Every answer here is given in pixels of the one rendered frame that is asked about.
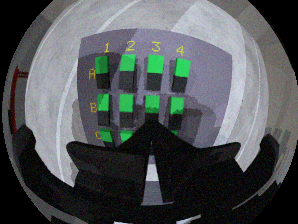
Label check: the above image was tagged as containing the grey switch panel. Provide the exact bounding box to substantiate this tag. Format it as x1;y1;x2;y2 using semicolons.
77;28;233;148

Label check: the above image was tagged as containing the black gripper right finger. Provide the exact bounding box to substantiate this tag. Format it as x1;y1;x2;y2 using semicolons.
152;120;241;202

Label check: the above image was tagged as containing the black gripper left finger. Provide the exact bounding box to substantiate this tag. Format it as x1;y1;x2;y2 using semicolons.
65;120;153;204

